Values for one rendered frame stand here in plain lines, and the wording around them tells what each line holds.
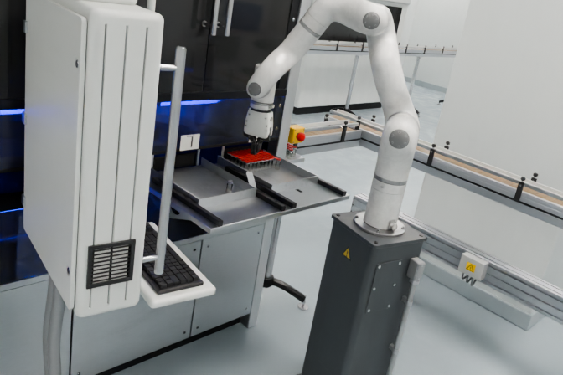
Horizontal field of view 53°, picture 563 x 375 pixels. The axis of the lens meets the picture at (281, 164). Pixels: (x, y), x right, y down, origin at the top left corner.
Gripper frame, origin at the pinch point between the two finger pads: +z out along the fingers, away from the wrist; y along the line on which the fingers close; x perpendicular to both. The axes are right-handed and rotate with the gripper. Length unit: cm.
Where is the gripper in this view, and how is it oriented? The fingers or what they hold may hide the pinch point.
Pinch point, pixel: (255, 148)
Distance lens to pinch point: 211.9
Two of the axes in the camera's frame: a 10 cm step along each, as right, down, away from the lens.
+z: -1.5, 9.4, 3.2
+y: -9.1, -2.6, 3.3
